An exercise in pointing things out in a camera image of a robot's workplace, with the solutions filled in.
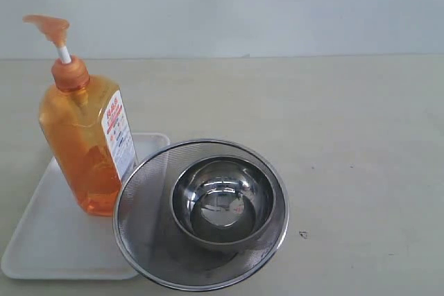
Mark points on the orange soap pump bottle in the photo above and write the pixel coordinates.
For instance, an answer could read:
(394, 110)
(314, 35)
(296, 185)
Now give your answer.
(84, 121)

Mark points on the small stainless steel bowl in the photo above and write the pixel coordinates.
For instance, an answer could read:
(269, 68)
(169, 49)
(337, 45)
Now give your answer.
(223, 203)

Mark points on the steel mesh strainer basin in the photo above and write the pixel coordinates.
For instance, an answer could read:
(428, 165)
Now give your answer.
(151, 242)

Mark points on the white plastic tray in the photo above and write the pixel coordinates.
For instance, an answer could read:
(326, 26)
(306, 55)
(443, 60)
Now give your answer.
(56, 239)

